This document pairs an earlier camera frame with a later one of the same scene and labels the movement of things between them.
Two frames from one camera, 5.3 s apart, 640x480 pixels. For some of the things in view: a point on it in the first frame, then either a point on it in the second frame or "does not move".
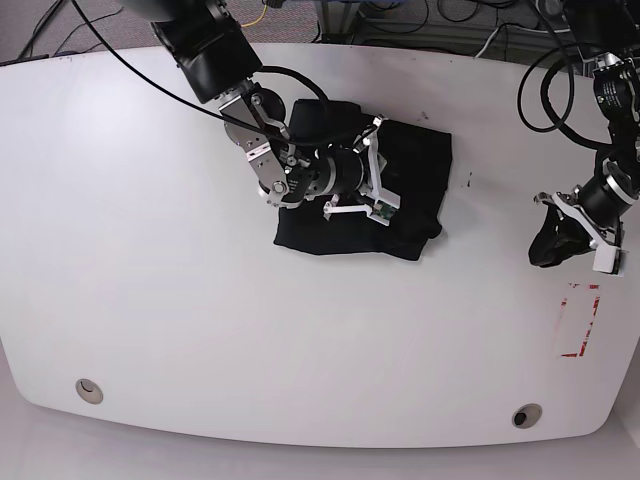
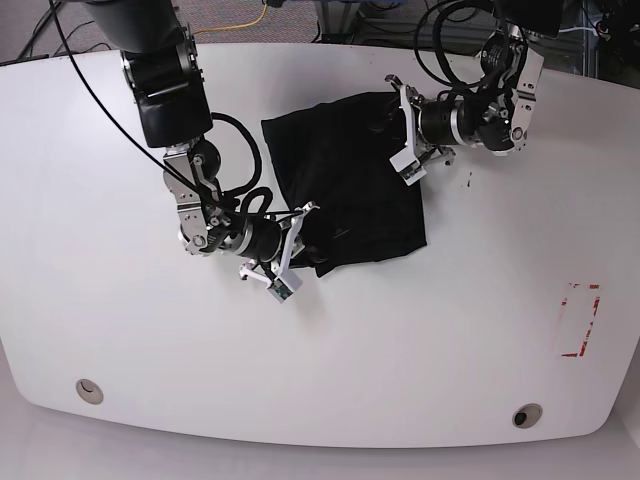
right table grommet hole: x=526 y=416 does not move
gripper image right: x=598 y=208 to x=434 y=125
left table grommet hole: x=89 y=391 does not move
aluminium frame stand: x=339 y=21 does not move
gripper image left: x=366 y=139 to x=270 y=240
